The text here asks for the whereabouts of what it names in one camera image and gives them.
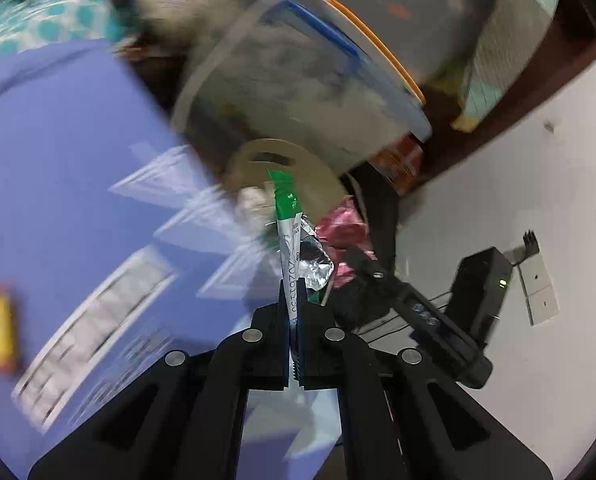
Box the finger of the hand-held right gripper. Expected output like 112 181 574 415
345 246 403 306

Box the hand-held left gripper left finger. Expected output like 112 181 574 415
28 277 291 480

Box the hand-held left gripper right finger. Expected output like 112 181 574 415
295 277 553 480

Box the pink foil wrapper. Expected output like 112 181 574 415
315 197 373 288

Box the green white foil wrapper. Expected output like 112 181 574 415
265 169 336 376

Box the black power adapter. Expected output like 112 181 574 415
450 246 513 346

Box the orange snack bag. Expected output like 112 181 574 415
370 132 426 196

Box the black plug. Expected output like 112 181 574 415
520 230 541 261

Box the clear storage box orange lid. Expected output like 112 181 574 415
170 0 433 171

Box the pale checked cloth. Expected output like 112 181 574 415
452 0 561 131

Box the teal patterned blanket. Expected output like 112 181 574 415
0 0 129 61

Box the white wall socket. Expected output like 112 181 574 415
518 252 561 326

